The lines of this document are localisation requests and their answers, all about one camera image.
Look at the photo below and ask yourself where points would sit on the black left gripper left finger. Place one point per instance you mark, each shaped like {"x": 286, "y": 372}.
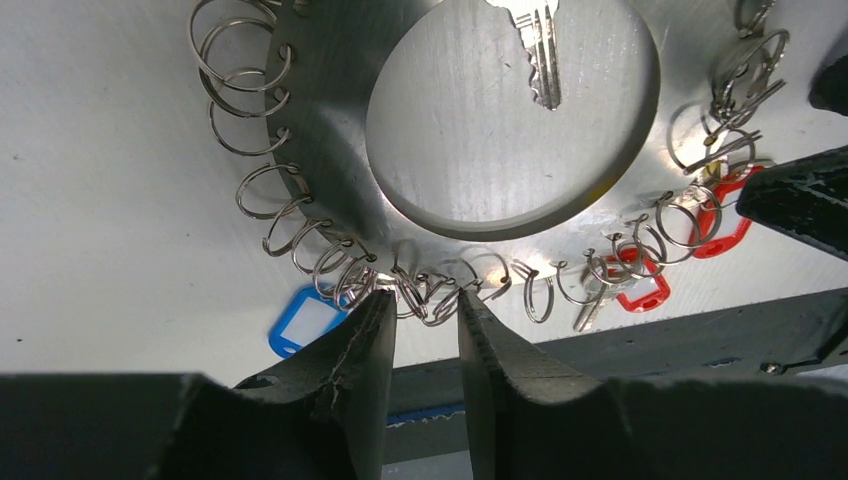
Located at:
{"x": 327, "y": 405}

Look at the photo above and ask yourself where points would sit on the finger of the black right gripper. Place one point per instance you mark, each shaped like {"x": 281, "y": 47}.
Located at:
{"x": 804, "y": 199}

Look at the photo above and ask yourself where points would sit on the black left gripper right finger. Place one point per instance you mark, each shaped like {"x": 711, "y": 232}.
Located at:
{"x": 520, "y": 420}

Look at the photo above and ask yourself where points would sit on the metal disc with keyrings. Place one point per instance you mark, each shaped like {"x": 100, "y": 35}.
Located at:
{"x": 417, "y": 162}

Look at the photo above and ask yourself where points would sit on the blue key tag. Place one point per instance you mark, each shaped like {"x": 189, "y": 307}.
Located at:
{"x": 307, "y": 317}

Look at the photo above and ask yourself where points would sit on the red key tag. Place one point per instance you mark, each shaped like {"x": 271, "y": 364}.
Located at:
{"x": 720, "y": 227}
{"x": 645, "y": 292}

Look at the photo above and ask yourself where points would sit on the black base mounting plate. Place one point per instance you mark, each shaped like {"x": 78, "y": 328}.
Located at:
{"x": 779, "y": 337}

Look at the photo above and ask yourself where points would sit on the silver key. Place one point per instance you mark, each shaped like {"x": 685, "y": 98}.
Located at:
{"x": 535, "y": 22}

